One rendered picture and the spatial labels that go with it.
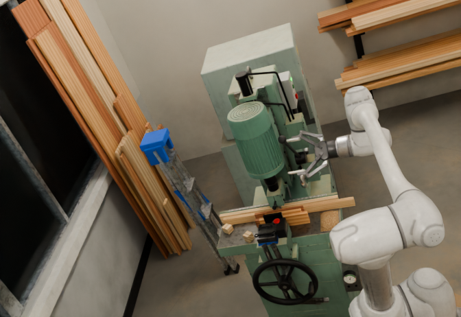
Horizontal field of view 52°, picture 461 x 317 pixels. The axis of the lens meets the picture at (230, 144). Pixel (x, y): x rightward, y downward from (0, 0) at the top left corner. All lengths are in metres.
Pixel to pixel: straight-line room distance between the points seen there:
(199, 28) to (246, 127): 2.46
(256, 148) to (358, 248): 0.77
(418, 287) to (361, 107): 0.70
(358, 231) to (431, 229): 0.19
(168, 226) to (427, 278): 2.25
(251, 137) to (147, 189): 1.67
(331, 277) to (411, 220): 1.04
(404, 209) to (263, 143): 0.78
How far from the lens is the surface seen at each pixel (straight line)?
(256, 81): 2.23
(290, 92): 2.27
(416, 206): 1.47
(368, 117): 1.77
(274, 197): 2.22
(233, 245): 2.30
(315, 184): 2.64
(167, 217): 3.66
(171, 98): 4.64
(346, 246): 1.42
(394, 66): 4.08
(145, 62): 4.53
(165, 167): 2.95
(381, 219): 1.42
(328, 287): 2.45
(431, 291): 1.95
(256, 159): 2.05
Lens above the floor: 2.39
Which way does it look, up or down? 29 degrees down
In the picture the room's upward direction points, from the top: 22 degrees counter-clockwise
